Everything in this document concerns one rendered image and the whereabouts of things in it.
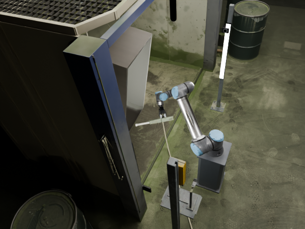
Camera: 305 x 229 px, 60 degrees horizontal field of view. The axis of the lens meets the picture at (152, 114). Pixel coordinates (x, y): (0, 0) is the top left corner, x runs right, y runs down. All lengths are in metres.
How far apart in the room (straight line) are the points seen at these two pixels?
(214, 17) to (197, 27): 0.32
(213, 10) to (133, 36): 1.84
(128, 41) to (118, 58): 0.27
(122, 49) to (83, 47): 1.09
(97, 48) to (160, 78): 3.30
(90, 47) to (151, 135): 2.52
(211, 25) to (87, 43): 3.10
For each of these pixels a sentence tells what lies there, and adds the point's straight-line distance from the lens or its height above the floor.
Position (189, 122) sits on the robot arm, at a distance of 2.68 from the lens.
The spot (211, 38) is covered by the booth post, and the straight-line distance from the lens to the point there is 4.57.
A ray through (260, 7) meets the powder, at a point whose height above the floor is 0.86.
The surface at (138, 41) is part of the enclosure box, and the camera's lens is 2.74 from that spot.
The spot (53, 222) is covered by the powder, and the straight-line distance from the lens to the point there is 2.60.
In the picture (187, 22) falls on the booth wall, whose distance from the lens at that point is 4.57.
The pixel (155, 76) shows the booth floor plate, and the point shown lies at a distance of 4.81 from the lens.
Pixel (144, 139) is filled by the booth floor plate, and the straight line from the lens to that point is 3.84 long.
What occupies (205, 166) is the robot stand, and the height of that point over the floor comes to 0.48.
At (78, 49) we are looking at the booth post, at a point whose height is 2.29.
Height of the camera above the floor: 3.08
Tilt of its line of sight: 47 degrees down
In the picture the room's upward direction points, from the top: 7 degrees counter-clockwise
